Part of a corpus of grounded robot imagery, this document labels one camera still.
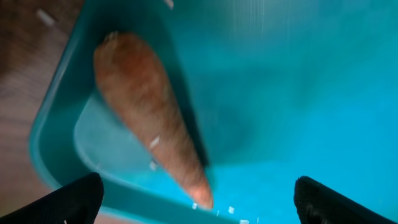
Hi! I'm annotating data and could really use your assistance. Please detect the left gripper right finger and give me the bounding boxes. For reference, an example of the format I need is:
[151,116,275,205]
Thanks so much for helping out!
[294,176,397,224]

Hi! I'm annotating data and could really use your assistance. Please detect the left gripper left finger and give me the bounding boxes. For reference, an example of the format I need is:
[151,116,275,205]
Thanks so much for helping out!
[1,172,104,224]

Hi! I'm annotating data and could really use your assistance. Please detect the orange carrot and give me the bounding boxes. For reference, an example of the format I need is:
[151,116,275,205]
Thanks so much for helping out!
[93,32,214,210]

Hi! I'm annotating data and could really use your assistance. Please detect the teal serving tray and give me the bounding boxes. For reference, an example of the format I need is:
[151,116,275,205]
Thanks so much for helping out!
[29,0,397,223]

